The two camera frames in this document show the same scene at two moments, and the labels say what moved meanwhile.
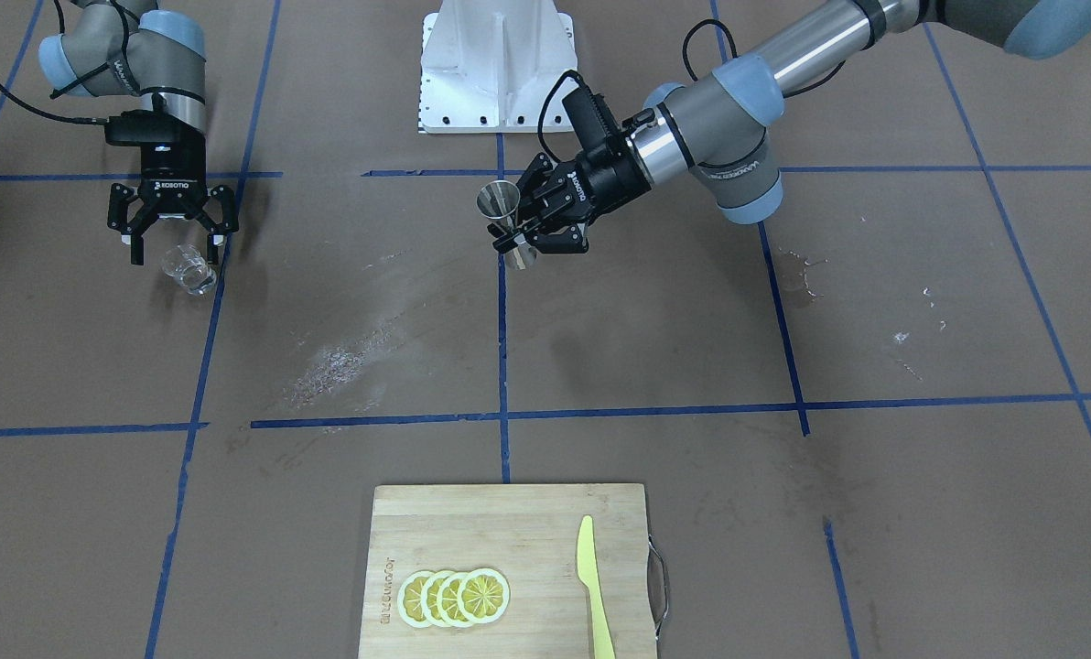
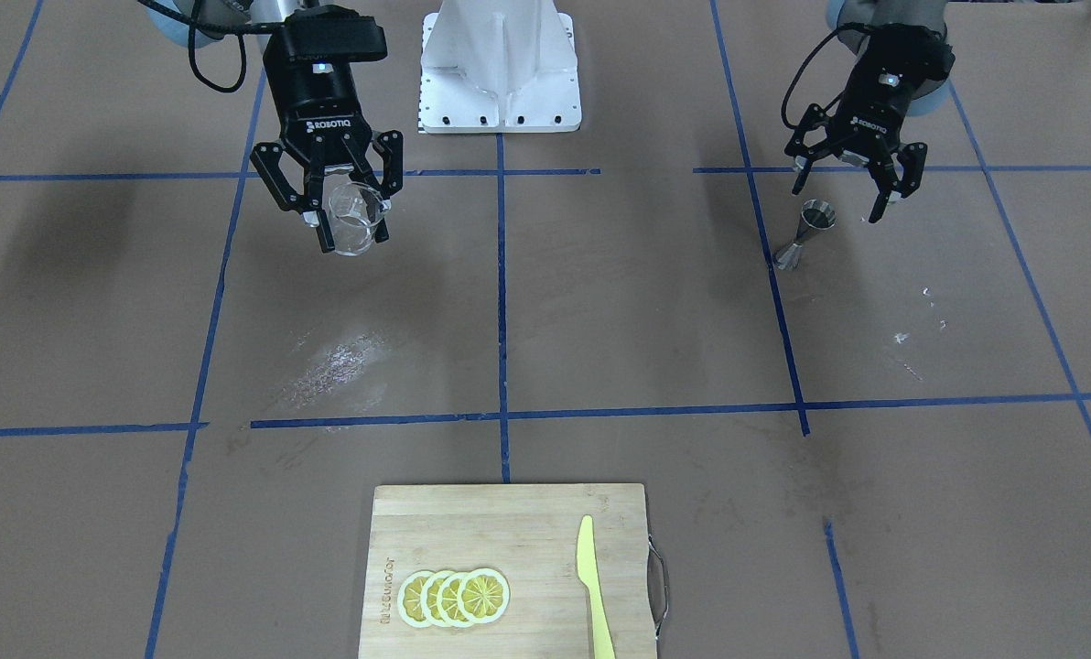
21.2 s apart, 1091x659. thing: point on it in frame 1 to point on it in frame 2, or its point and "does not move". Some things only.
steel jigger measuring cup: [500, 200] to [815, 215]
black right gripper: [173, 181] to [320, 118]
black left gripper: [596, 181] to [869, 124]
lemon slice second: [428, 595] does not move
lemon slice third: [447, 599] does not move
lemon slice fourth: [483, 596] does not move
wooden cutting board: [529, 534] does not move
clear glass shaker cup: [184, 263] to [353, 211]
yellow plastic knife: [588, 572] does not move
